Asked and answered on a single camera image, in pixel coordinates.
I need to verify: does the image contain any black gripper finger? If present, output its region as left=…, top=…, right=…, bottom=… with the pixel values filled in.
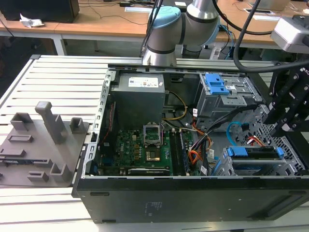
left=263, top=69, right=301, bottom=125
left=274, top=79, right=309, bottom=139

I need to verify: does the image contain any hard disk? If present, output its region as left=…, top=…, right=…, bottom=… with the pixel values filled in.
left=211, top=145, right=285, bottom=176

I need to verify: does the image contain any grey metal disk bay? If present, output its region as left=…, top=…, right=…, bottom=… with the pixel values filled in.
left=212, top=103, right=307, bottom=177

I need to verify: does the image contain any white paper sheet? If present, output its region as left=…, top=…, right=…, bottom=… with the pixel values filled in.
left=125, top=6, right=150, bottom=13
left=250, top=14, right=283, bottom=22

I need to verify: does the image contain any blue plastic drive latch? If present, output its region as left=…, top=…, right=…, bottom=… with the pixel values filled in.
left=204, top=73, right=230, bottom=96

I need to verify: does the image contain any grey optical drive cage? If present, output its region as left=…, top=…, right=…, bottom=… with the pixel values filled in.
left=195, top=73, right=264, bottom=126

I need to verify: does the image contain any white power strip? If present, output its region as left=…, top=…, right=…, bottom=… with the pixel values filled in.
left=209, top=47, right=222, bottom=60

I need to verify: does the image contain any black open PC case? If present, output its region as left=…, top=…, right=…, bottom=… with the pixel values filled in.
left=71, top=63, right=309, bottom=224

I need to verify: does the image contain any metal socket cover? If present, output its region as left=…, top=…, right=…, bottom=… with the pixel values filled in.
left=143, top=122, right=162, bottom=148

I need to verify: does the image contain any grey power supply unit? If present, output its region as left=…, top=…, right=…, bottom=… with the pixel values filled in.
left=110, top=73, right=166, bottom=129

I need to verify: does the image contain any CPU socket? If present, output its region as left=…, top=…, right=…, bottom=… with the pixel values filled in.
left=145, top=149, right=161, bottom=163

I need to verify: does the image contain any black graphics card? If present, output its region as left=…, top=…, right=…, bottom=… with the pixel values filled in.
left=119, top=167, right=171, bottom=176

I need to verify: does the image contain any green motherboard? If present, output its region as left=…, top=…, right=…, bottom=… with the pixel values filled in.
left=99, top=128, right=201, bottom=177

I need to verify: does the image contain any wooden desk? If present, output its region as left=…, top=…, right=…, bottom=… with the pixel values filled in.
left=0, top=0, right=309, bottom=49

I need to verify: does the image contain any black box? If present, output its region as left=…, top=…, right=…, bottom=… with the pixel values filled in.
left=0, top=0, right=80, bottom=24

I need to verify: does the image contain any grey parts rack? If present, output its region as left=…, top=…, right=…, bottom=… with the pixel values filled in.
left=0, top=101, right=90, bottom=188

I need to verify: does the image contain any crumpled white paper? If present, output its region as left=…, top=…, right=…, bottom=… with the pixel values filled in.
left=19, top=13, right=45, bottom=29

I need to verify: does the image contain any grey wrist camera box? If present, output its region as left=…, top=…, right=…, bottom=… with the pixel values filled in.
left=270, top=14, right=309, bottom=53

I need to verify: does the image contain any red orange disk wire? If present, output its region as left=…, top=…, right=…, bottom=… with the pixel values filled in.
left=247, top=136, right=267, bottom=147

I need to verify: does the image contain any thick black cable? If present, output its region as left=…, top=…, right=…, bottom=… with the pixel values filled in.
left=212, top=0, right=290, bottom=73

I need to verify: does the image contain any blue cable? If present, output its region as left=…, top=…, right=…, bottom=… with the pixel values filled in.
left=220, top=24, right=237, bottom=60

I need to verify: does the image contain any blue disk wire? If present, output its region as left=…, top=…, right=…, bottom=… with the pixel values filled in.
left=226, top=121, right=250, bottom=146

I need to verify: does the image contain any yellow black power cable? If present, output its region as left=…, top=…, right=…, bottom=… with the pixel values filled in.
left=162, top=90, right=188, bottom=121

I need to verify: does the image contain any orange wire bundle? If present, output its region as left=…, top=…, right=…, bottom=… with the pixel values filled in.
left=187, top=122, right=212, bottom=168

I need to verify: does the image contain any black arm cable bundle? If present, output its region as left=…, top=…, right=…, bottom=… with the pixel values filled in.
left=139, top=0, right=164, bottom=58

